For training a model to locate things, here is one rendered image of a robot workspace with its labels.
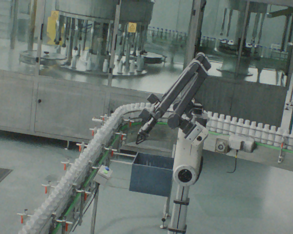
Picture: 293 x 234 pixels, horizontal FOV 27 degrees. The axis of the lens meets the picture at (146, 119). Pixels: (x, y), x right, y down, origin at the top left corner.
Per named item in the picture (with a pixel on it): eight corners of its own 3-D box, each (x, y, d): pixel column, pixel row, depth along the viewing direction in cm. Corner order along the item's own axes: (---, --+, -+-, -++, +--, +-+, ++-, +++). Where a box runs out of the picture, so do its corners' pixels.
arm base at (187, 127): (197, 121, 400) (186, 135, 403) (188, 114, 400) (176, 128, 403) (197, 125, 392) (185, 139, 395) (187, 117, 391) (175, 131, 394)
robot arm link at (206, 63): (215, 63, 425) (216, 61, 435) (199, 52, 425) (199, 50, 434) (179, 115, 437) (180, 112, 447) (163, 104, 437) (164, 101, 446)
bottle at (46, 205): (49, 235, 317) (52, 205, 313) (38, 236, 315) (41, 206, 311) (46, 230, 322) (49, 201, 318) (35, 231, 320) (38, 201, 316)
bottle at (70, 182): (71, 199, 367) (74, 173, 363) (70, 203, 362) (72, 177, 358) (62, 198, 368) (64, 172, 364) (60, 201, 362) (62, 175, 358)
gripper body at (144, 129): (139, 132, 396) (145, 123, 394) (140, 128, 406) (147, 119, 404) (147, 138, 397) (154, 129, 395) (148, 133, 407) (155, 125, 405)
